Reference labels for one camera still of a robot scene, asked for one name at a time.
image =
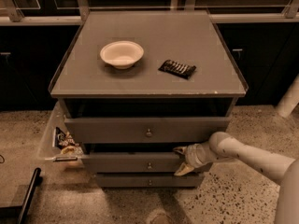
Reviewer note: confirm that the black snack packet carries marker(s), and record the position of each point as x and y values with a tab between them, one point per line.
177	69

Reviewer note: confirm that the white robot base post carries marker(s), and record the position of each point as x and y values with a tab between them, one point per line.
290	99

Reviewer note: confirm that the white paper bowl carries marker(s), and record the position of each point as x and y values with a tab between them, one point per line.
121	54

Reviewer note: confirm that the grey bottom drawer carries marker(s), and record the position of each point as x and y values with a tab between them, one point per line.
155	180

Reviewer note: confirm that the black bar object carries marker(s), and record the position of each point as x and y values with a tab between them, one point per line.
20	211

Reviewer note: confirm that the clear plastic bin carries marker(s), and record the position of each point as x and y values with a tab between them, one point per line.
48	149

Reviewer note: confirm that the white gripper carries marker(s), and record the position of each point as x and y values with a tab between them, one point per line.
192	156

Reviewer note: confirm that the grey top drawer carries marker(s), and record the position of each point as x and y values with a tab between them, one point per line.
144	130

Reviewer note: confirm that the metal window rail frame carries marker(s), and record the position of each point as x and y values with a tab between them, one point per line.
45	12

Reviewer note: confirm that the snack packets in bin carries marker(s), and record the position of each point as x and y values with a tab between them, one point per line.
65	143

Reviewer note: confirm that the grey drawer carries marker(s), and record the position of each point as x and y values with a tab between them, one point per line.
138	162
144	130
155	180

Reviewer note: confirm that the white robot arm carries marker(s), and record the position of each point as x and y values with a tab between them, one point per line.
280	169

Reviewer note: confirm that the grey drawer cabinet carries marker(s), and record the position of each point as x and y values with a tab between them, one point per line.
87	87

